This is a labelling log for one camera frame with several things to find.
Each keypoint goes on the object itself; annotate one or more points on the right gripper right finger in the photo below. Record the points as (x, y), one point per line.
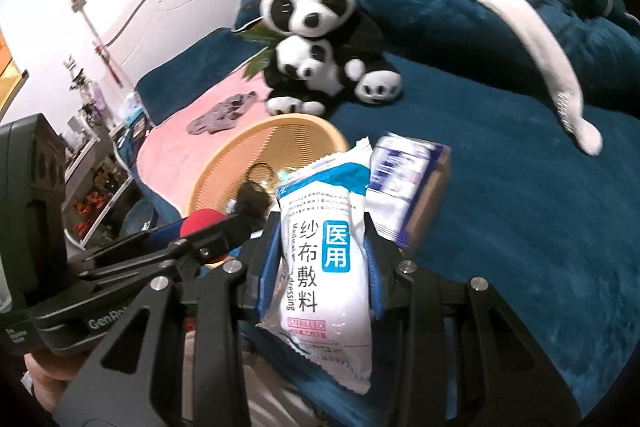
(462, 356)

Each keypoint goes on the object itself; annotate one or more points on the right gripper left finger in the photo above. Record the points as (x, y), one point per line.
(174, 358)

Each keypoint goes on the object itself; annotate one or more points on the red makeup sponge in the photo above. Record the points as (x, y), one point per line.
(200, 224)

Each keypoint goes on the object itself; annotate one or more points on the white gauze dressing pack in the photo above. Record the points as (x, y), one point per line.
(320, 307)

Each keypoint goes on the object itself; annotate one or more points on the black hair scrunchie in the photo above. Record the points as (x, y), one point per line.
(253, 203)

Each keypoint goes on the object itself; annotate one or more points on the teal face mask bundle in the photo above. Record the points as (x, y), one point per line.
(285, 175)

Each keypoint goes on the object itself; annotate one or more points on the operator left hand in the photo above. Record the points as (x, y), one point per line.
(51, 374)

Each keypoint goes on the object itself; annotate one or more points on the white shelf rack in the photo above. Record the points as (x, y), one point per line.
(99, 192)

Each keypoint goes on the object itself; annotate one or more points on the beige trouser leg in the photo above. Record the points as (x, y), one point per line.
(271, 399)

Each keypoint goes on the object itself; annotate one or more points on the blue plush bed blanket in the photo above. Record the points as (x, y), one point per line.
(555, 231)

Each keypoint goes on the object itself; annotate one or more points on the brown cardboard box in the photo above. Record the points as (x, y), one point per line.
(429, 199)

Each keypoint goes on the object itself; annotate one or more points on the pink towel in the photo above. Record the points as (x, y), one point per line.
(171, 159)

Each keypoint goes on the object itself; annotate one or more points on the white blue tissue pack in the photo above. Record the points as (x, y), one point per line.
(399, 169)

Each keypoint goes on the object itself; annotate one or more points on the grey crumpled cloth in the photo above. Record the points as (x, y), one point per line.
(223, 115)

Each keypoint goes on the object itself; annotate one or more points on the orange mesh basket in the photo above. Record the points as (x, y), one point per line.
(258, 152)

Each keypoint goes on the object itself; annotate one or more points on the blue pillow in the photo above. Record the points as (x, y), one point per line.
(180, 81)

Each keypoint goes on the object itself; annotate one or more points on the white headboard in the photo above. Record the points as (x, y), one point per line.
(153, 31)

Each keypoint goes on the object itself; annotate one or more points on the panda plush toy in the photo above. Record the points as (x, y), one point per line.
(329, 50)

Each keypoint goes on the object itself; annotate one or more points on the blue folded quilt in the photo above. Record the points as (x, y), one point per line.
(515, 44)

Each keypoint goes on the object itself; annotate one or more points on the cream long sock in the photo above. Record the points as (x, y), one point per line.
(555, 68)

